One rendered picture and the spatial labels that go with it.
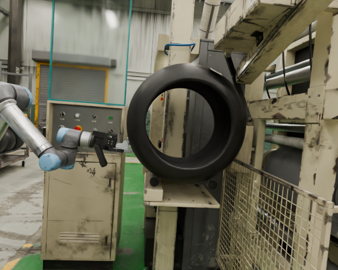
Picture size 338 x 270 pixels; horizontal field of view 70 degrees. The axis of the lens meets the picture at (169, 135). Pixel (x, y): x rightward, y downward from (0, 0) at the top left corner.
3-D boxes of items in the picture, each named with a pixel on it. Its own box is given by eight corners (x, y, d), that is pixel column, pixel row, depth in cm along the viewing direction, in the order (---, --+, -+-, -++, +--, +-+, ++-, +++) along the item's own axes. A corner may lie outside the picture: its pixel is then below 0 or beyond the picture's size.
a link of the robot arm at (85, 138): (79, 147, 114) (83, 145, 122) (88, 149, 115) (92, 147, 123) (81, 131, 114) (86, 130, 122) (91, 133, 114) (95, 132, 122)
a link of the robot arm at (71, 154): (49, 169, 111) (53, 145, 110) (61, 164, 122) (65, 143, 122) (66, 172, 111) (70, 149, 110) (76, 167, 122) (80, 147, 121)
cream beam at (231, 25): (212, 50, 147) (214, 24, 146) (251, 54, 150) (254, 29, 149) (258, 2, 87) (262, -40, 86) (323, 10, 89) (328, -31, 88)
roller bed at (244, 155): (216, 165, 167) (220, 122, 165) (237, 167, 169) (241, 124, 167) (226, 172, 147) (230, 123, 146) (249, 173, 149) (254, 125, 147)
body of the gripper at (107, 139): (117, 135, 115) (91, 130, 114) (114, 153, 116) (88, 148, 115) (118, 134, 123) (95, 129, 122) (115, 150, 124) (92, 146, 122)
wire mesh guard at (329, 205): (215, 258, 161) (224, 154, 157) (218, 258, 161) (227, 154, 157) (301, 432, 72) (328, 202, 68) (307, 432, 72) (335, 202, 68)
